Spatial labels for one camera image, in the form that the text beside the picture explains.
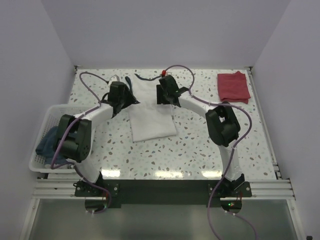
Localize red tank top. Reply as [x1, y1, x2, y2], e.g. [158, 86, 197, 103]
[217, 71, 251, 104]

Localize dark navy garment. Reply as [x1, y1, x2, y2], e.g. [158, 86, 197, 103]
[35, 126, 58, 165]

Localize white plastic laundry basket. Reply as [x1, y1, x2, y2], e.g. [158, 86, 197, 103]
[29, 104, 92, 174]

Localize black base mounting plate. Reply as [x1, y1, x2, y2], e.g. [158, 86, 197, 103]
[73, 179, 253, 210]

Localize white navy tank top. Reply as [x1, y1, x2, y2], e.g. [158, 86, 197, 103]
[128, 73, 177, 142]

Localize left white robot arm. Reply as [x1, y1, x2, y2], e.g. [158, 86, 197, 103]
[50, 81, 138, 196]

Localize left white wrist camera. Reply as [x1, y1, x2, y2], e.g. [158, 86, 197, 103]
[108, 74, 121, 83]

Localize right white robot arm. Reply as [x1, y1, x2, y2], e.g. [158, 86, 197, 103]
[156, 75, 245, 197]

